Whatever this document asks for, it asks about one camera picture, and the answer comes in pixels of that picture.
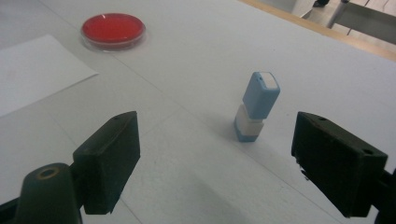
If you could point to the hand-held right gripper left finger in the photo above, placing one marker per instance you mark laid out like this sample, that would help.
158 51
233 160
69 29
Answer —
107 161

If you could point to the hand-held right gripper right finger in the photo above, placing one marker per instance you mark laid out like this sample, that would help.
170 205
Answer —
336 161

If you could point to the blue and white stamp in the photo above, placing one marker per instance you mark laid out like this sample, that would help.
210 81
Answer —
260 96

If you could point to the round red ink pad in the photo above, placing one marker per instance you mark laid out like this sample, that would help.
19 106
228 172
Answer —
112 29

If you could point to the white paper sheet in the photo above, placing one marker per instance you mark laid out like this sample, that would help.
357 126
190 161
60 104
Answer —
34 71

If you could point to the grey metal stand leg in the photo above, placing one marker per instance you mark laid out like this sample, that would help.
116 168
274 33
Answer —
337 14

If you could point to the dark object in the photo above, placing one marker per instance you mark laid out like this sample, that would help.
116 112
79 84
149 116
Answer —
320 2

